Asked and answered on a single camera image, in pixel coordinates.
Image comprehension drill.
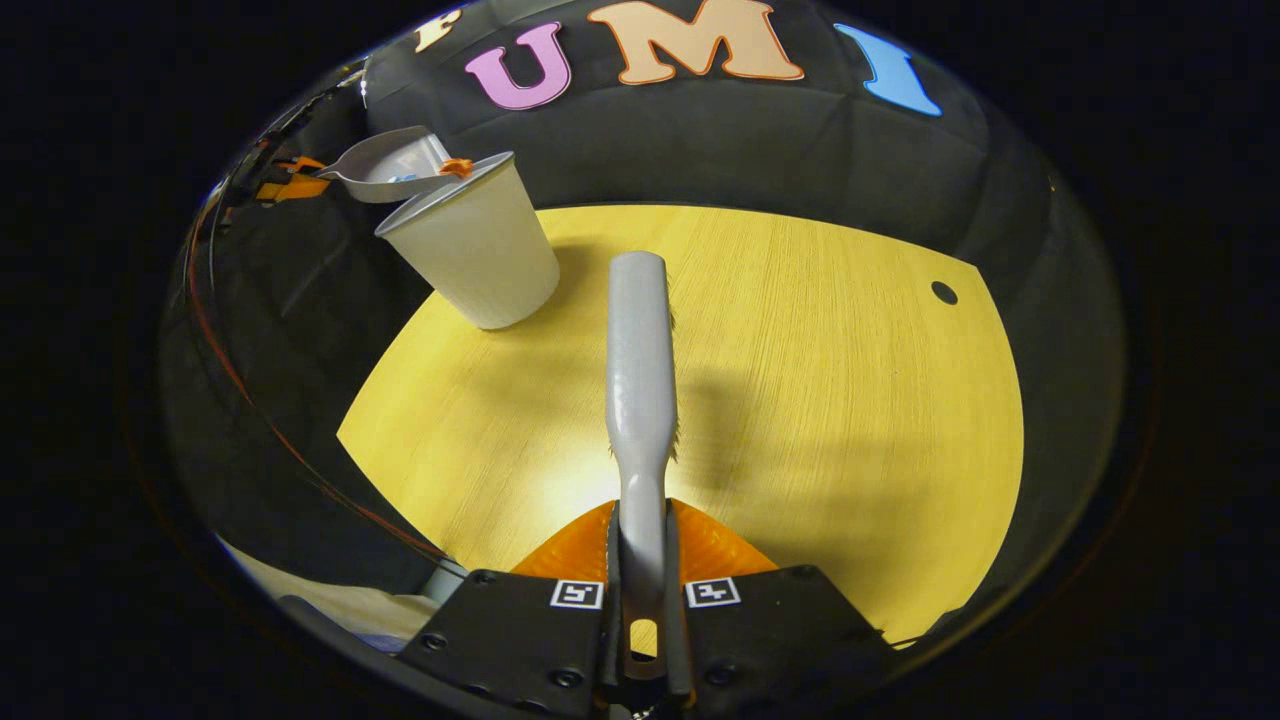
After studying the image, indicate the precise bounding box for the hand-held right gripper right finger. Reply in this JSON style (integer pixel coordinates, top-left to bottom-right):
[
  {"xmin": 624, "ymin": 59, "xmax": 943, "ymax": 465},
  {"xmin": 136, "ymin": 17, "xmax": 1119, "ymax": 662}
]
[{"xmin": 665, "ymin": 498, "xmax": 901, "ymax": 713}]

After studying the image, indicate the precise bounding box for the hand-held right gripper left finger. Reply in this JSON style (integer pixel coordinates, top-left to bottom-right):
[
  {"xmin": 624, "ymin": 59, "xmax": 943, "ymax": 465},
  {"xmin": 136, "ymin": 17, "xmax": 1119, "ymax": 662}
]
[{"xmin": 400, "ymin": 498, "xmax": 621, "ymax": 716}]

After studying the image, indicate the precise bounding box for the grey plastic dustpan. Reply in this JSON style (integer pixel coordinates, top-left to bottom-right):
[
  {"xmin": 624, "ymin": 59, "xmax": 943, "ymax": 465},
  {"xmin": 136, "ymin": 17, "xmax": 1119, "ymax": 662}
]
[{"xmin": 318, "ymin": 125, "xmax": 471, "ymax": 205}]

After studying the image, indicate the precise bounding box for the small grey broom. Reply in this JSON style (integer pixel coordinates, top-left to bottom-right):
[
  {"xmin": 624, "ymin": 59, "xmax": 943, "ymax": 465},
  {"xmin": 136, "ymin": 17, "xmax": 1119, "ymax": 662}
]
[{"xmin": 604, "ymin": 251, "xmax": 683, "ymax": 681}]

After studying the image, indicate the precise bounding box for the grey desk leg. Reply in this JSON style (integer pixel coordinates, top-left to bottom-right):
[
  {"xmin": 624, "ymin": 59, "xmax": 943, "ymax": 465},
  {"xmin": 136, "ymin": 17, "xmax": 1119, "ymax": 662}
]
[{"xmin": 420, "ymin": 558, "xmax": 469, "ymax": 603}]

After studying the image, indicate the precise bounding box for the thin red cable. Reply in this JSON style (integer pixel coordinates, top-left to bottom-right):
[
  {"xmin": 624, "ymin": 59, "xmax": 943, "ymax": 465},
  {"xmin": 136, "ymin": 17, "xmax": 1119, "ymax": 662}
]
[{"xmin": 185, "ymin": 200, "xmax": 446, "ymax": 563}]

